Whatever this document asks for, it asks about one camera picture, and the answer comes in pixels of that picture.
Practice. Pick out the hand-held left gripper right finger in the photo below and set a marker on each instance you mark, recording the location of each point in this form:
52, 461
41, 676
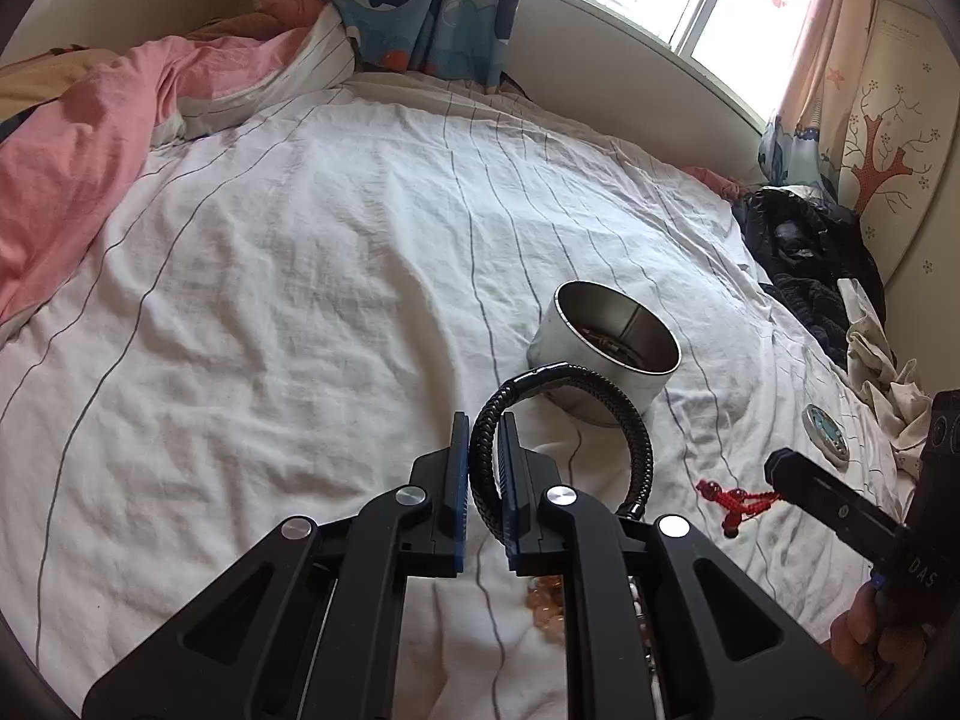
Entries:
510, 495

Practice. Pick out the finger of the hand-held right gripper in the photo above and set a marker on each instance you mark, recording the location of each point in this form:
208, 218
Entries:
832, 502

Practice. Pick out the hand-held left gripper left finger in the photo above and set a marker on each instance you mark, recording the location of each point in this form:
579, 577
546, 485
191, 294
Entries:
459, 495

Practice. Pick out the round metal tin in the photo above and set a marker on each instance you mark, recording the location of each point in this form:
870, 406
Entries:
622, 322

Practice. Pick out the person's right hand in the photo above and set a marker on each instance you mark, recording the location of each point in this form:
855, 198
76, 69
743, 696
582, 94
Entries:
874, 641

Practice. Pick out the round tin lid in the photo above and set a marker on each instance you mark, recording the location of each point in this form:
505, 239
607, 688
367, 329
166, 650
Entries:
825, 431

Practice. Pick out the cream printed cloth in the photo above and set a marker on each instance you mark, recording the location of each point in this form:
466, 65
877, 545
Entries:
877, 367

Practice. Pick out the black jacket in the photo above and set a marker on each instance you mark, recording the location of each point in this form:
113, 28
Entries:
810, 255

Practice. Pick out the white striped bedsheet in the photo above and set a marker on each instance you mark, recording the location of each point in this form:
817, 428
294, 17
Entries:
300, 277

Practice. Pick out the small pink cloth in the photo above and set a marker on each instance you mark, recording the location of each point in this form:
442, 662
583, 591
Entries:
720, 184

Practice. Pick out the tree decal panel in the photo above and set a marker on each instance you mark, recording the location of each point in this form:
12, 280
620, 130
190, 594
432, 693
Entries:
892, 127

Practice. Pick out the white striped pillow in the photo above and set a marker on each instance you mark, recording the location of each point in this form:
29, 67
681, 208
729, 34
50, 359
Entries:
300, 75

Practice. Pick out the pink duvet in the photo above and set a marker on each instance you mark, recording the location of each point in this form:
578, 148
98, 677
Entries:
75, 165

